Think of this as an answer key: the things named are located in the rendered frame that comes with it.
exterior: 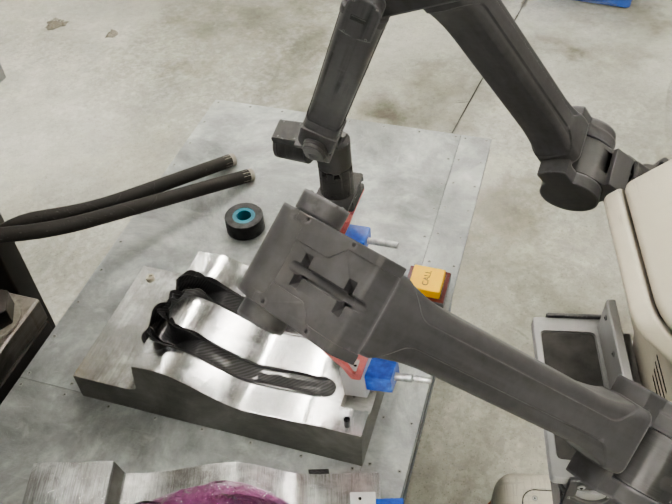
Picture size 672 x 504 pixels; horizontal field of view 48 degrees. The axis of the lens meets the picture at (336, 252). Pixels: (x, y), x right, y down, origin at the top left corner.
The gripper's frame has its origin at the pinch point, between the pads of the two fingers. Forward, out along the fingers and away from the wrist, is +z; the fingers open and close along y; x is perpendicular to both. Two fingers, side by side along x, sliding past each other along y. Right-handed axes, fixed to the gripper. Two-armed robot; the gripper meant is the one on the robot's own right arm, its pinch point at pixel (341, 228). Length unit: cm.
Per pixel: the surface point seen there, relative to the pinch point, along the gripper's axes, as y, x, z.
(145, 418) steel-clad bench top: 37.4, -24.0, 14.3
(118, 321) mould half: 23.9, -34.7, 7.7
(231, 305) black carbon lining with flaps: 19.0, -14.0, 3.4
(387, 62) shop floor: -205, -48, 92
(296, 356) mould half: 24.3, -0.8, 6.6
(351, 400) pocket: 28.6, 9.8, 9.3
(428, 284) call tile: -1.1, 15.7, 12.0
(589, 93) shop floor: -202, 43, 96
